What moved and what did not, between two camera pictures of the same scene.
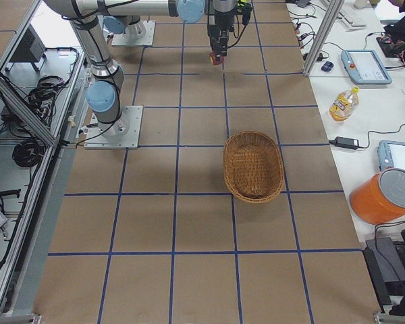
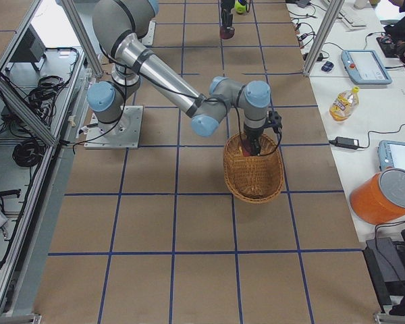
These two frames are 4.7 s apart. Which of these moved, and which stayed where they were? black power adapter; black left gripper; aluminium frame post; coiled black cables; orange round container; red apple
Moved: red apple; black left gripper
Stayed: coiled black cables; aluminium frame post; orange round container; black power adapter
